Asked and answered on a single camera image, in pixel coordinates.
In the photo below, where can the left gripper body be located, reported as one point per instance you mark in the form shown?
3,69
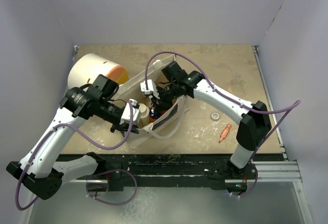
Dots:
110,112

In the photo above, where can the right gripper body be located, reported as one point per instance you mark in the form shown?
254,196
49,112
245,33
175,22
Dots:
166,96

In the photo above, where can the canvas tote bag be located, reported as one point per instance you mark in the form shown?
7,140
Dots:
163,73

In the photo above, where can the white bottle beige cap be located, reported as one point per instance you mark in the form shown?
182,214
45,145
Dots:
144,115

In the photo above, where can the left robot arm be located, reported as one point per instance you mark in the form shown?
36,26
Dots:
39,171

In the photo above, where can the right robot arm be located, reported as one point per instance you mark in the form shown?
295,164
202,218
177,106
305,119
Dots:
253,123

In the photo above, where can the white round container orange lid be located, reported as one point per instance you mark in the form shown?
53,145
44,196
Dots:
87,69

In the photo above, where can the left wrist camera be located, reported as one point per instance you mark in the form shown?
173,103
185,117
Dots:
131,113

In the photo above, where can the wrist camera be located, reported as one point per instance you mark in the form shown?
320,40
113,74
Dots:
148,87
131,113

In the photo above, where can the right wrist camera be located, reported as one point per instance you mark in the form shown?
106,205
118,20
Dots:
148,87

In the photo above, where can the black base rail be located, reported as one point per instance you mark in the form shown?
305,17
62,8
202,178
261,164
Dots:
212,171

